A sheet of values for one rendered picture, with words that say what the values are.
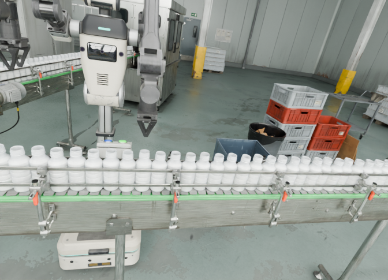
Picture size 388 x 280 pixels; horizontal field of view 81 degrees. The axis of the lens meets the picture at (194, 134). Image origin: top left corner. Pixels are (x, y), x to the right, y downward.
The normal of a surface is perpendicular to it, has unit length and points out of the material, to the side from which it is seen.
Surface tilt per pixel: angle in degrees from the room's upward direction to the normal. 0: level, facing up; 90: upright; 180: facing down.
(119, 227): 90
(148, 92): 90
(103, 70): 90
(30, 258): 0
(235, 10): 90
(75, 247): 31
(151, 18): 57
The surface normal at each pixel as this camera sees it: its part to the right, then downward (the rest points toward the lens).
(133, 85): -0.12, 0.40
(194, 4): 0.18, 0.44
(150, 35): 0.24, -0.11
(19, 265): 0.15, -0.90
